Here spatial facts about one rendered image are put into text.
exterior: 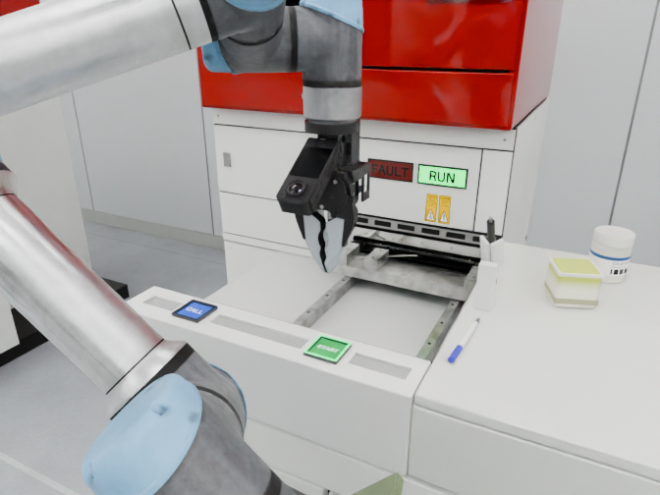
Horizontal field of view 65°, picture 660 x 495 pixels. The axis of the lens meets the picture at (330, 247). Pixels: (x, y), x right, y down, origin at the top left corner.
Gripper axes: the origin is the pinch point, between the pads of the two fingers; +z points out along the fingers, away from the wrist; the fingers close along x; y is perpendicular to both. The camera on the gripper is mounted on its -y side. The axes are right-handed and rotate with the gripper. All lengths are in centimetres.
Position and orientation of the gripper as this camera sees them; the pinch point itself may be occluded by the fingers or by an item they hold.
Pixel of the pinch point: (324, 266)
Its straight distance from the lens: 73.6
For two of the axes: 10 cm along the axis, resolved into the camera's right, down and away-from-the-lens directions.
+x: -8.9, -1.7, 4.2
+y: 4.5, -3.4, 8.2
